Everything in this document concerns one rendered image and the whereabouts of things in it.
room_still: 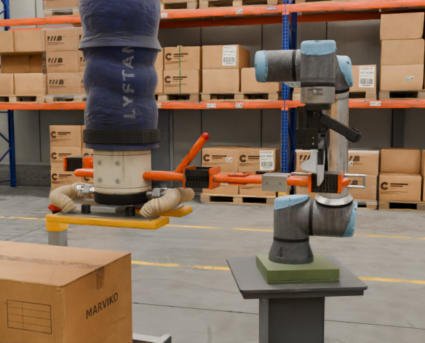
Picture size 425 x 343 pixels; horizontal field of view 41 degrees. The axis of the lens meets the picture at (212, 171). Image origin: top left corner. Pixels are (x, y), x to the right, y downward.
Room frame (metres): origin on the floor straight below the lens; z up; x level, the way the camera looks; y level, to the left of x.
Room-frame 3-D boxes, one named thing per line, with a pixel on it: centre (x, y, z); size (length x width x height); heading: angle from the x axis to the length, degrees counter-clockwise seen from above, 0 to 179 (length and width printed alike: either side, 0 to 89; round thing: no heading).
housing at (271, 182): (1.55, -0.18, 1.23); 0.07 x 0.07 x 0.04; 72
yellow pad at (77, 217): (1.61, 0.30, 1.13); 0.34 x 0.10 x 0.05; 72
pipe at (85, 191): (1.70, 0.27, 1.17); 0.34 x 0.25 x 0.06; 72
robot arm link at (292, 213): (2.39, -0.34, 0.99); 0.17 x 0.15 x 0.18; 75
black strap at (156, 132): (1.70, 0.27, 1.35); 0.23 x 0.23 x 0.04
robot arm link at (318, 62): (1.53, -0.28, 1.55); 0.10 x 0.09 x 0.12; 165
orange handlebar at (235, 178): (1.75, 0.04, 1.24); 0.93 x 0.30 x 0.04; 72
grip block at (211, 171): (1.62, 0.03, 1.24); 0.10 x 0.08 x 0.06; 162
